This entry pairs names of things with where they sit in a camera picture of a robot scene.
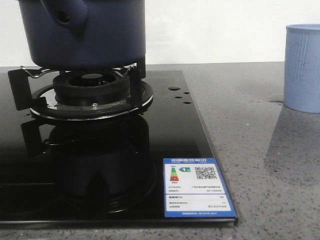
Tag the dark blue cooking pot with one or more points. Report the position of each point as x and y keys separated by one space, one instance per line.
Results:
x=84 y=34

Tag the light blue ribbed cup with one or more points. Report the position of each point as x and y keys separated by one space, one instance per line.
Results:
x=302 y=67

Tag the black metal pot support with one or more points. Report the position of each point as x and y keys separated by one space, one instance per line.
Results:
x=43 y=104

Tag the black gas burner head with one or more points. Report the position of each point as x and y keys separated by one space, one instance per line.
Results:
x=80 y=88

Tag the blue energy label sticker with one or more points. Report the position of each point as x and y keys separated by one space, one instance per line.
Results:
x=195 y=188

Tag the black glass gas stove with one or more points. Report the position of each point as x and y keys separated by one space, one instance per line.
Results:
x=97 y=173

